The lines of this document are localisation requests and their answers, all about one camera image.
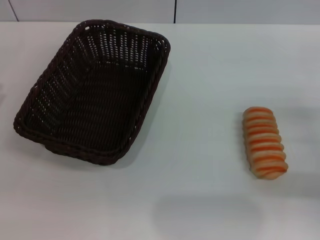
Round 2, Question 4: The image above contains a dark brown woven basket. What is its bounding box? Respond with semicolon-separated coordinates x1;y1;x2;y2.
12;19;172;167

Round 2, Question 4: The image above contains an orange striped bread roll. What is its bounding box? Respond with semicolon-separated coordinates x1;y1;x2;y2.
241;106;289;181

